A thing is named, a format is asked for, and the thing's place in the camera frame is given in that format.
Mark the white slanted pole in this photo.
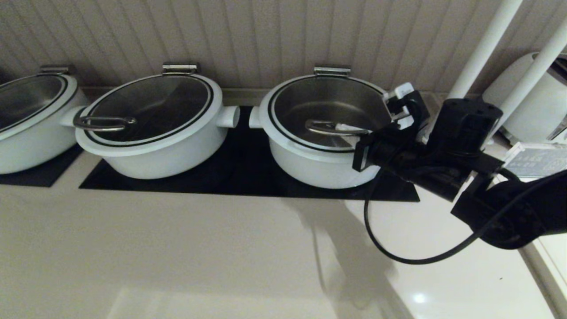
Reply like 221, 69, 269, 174
421, 0, 523, 143
487, 18, 567, 139

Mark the white countertop appliance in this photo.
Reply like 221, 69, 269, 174
483, 52, 567, 143

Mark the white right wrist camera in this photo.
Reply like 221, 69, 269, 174
384, 82, 430, 131

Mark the small black induction cooktop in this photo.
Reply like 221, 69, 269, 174
0, 144, 85, 187

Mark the white round cooking pot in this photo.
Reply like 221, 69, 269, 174
249, 105, 399, 190
60, 105, 241, 180
0, 89, 90, 175

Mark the glass lid with white rim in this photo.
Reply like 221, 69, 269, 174
74, 73, 223, 157
259, 74, 399, 154
0, 74, 79, 141

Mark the clear acrylic sign holder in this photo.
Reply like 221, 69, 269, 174
503, 142, 567, 179

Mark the wide black induction cooktop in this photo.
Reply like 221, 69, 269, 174
79, 106, 420, 202

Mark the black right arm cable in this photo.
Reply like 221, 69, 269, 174
363, 133, 567, 265

